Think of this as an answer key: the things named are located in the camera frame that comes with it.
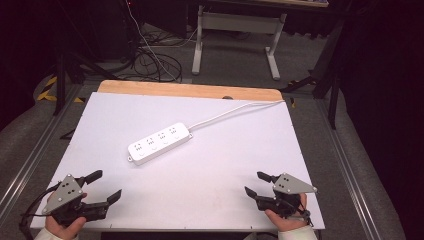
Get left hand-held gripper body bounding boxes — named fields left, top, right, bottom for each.
left=41, top=173, right=110, bottom=228

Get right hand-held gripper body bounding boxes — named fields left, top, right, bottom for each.
left=255, top=172, right=318, bottom=219

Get person's left hand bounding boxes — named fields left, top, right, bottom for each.
left=44, top=214, right=88, bottom=240

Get person's right hand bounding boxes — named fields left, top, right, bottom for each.
left=264, top=193, right=309, bottom=233

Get white board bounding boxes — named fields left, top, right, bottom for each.
left=29, top=91, right=326, bottom=232

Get white power strip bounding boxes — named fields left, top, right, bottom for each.
left=127, top=121, right=194, bottom=167

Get black metal stand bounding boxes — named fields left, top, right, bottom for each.
left=280, top=18, right=346, bottom=130
left=53, top=49, right=118, bottom=117

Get wooden table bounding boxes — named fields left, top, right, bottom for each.
left=96, top=79, right=284, bottom=102

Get wooden desk top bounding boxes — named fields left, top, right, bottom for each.
left=206, top=0, right=330, bottom=9

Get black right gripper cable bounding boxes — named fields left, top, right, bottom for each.
left=297, top=199, right=315, bottom=228

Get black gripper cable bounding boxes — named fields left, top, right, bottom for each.
left=297, top=199, right=315, bottom=228
left=19, top=184, right=63, bottom=240

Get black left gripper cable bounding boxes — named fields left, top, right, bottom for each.
left=19, top=184, right=63, bottom=240

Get aluminium rail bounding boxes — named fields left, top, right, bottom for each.
left=0, top=83, right=85, bottom=218
left=314, top=99, right=383, bottom=240

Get white power strip cable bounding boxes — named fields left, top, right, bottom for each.
left=187, top=99, right=285, bottom=132

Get black floor cable bundle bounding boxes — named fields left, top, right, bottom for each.
left=131, top=31, right=184, bottom=84

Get thin white floor cable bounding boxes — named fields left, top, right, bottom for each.
left=125, top=0, right=198, bottom=83

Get white metal desk frame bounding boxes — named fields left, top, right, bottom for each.
left=191, top=4, right=288, bottom=82

